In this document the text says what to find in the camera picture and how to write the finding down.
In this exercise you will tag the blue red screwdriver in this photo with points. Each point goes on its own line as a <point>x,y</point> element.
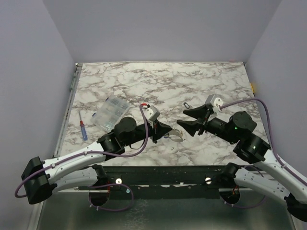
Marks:
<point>82,127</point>

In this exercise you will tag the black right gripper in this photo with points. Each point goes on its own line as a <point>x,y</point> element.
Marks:
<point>202,123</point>

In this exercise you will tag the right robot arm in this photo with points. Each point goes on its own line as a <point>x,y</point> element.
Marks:
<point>289,186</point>

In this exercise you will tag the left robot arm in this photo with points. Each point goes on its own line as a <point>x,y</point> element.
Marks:
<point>42,178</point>

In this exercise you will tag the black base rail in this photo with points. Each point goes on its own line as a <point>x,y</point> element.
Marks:
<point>151,182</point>

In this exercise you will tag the clear plastic screw box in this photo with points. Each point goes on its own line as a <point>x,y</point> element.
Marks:
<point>110,113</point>

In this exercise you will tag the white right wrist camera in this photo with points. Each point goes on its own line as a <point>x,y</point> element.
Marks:
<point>215,101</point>

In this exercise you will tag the black tag key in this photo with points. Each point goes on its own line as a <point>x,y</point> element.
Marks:
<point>187,105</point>

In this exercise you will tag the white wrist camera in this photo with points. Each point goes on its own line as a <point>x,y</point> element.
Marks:
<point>151,113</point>
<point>215,101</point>

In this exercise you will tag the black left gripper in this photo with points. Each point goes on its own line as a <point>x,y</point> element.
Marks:
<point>159,131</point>

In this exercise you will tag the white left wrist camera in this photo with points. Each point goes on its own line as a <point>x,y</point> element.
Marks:
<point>151,113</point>

